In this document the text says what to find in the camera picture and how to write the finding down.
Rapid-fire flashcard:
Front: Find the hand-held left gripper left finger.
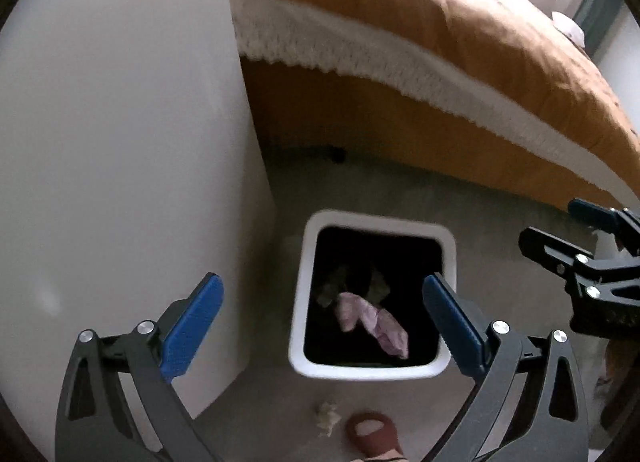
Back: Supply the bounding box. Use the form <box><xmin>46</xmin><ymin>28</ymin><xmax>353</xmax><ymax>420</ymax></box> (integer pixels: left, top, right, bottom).
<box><xmin>55</xmin><ymin>272</ymin><xmax>225</xmax><ymax>462</ymax></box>

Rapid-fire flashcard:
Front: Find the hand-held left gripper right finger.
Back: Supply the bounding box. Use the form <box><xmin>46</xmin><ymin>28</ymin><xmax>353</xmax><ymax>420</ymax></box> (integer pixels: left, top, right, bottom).
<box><xmin>421</xmin><ymin>272</ymin><xmax>591</xmax><ymax>462</ymax></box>

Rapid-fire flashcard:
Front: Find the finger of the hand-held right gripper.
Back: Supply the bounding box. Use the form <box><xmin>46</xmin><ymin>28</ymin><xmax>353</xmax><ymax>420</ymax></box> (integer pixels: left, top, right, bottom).
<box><xmin>567</xmin><ymin>198</ymin><xmax>640</xmax><ymax>257</ymax></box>
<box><xmin>518</xmin><ymin>226</ymin><xmax>640</xmax><ymax>293</ymax></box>

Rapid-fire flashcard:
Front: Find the white square trash bin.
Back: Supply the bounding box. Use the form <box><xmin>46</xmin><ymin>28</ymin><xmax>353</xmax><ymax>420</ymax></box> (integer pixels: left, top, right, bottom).
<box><xmin>288</xmin><ymin>209</ymin><xmax>458</xmax><ymax>382</ymax></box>

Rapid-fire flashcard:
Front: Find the pink crumpled cloth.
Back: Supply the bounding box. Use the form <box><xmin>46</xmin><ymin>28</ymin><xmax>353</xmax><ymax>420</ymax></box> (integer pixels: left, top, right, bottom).
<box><xmin>334</xmin><ymin>292</ymin><xmax>410</xmax><ymax>360</ymax></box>

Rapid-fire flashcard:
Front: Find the brown slipper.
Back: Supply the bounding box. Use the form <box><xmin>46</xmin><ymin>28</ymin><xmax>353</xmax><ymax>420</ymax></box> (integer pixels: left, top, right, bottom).
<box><xmin>346</xmin><ymin>412</ymin><xmax>406</xmax><ymax>462</ymax></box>

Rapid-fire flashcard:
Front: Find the white crumpled tissue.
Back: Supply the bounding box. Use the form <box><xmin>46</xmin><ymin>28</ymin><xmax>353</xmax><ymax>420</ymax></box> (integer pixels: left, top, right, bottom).
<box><xmin>315</xmin><ymin>401</ymin><xmax>342</xmax><ymax>438</ymax></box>

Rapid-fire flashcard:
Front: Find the small white pillow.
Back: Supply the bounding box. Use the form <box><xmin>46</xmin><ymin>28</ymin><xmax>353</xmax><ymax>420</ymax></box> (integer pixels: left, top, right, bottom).
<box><xmin>551</xmin><ymin>12</ymin><xmax>586</xmax><ymax>45</ymax></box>

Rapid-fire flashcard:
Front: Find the orange bed base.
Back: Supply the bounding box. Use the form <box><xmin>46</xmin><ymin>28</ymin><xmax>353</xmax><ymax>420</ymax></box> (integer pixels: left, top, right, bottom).
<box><xmin>240</xmin><ymin>56</ymin><xmax>621</xmax><ymax>210</ymax></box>

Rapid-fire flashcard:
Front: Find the white cabinet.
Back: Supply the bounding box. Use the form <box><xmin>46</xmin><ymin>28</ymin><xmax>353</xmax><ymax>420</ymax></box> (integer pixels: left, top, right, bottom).
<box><xmin>0</xmin><ymin>0</ymin><xmax>276</xmax><ymax>443</ymax></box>

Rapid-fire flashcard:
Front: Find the teal curtain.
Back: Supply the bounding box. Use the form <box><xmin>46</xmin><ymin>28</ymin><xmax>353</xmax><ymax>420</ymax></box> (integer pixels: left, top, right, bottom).
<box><xmin>572</xmin><ymin>0</ymin><xmax>626</xmax><ymax>53</ymax></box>

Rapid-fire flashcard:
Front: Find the orange blanket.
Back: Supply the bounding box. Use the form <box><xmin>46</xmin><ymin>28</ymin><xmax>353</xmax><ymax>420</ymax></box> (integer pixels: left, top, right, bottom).
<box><xmin>225</xmin><ymin>0</ymin><xmax>640</xmax><ymax>183</ymax></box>

